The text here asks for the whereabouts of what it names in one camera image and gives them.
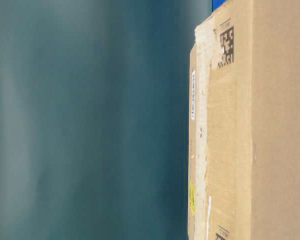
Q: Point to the blue table cloth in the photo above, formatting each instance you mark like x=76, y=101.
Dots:
x=219, y=4

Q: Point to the brown cardboard box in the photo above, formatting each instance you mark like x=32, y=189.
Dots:
x=244, y=123

